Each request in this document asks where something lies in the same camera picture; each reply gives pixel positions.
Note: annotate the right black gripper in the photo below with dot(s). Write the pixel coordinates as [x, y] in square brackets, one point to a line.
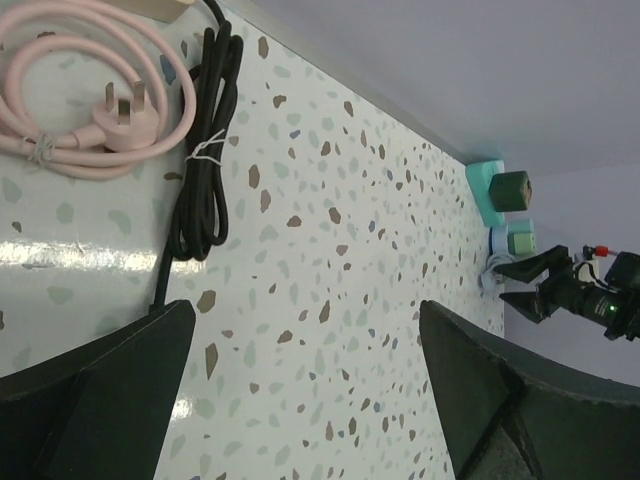
[612, 303]

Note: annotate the beige power strip red sockets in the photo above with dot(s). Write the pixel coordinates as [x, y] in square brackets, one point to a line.
[166, 11]

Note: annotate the green small charger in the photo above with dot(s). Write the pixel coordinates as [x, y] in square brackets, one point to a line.
[521, 238]

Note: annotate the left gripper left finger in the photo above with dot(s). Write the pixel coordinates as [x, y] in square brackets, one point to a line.
[99, 411]

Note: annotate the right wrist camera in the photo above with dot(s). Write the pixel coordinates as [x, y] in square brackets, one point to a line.
[586, 262]

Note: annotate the light blue round power strip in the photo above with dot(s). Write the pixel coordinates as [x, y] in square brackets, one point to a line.
[499, 240]

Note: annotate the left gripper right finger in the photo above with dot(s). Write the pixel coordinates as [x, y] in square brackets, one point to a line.
[509, 413]

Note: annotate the dark green cube socket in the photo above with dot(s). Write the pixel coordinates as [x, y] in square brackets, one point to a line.
[510, 191]

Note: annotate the teal power strip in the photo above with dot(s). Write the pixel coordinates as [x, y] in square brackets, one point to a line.
[479, 177]

